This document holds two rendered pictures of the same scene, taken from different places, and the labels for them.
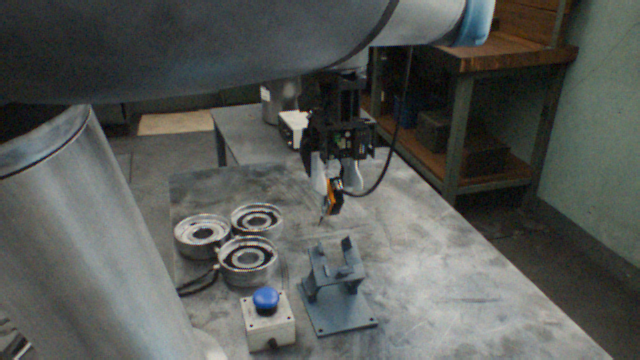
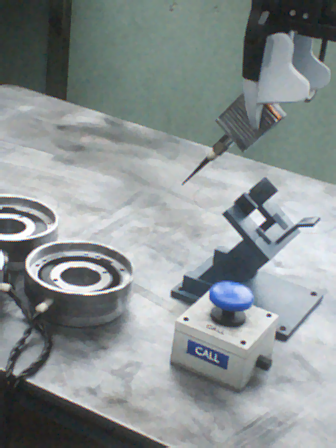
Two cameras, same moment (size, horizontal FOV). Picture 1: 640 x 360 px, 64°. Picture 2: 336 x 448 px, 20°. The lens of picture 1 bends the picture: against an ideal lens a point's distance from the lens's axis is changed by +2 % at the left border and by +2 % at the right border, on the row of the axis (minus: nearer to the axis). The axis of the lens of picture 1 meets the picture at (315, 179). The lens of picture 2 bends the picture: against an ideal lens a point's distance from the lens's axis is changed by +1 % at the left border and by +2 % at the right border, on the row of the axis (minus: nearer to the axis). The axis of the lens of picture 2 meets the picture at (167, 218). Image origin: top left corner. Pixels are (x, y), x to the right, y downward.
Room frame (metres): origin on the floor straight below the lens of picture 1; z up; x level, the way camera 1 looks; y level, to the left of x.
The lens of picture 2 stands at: (0.14, 0.65, 1.29)
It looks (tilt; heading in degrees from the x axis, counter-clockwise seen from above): 26 degrees down; 312
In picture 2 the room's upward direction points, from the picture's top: 7 degrees clockwise
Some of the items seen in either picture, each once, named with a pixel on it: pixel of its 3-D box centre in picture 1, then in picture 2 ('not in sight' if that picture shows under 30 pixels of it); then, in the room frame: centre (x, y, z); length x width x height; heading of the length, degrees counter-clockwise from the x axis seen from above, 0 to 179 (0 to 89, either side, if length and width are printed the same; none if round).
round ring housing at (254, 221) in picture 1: (257, 224); (6, 233); (0.85, 0.12, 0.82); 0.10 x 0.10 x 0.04
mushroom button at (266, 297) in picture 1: (266, 306); (228, 312); (0.58, 0.07, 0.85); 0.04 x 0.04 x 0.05
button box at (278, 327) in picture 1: (267, 322); (229, 339); (0.58, 0.07, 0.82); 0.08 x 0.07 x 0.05; 16
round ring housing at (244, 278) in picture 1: (248, 261); (79, 283); (0.73, 0.12, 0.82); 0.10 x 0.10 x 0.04
